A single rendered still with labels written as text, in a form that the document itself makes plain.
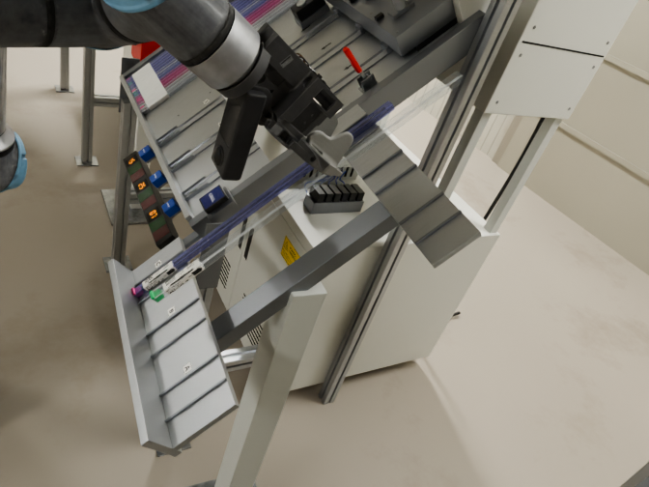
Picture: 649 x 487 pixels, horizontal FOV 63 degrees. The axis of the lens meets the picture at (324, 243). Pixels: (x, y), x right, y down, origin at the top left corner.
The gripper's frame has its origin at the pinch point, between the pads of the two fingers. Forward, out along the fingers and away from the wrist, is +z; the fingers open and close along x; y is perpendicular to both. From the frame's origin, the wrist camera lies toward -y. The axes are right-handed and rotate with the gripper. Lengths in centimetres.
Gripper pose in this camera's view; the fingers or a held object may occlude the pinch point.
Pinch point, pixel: (328, 169)
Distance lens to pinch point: 71.2
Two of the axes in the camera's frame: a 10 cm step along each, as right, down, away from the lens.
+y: 7.1, -6.7, -1.9
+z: 5.6, 3.8, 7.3
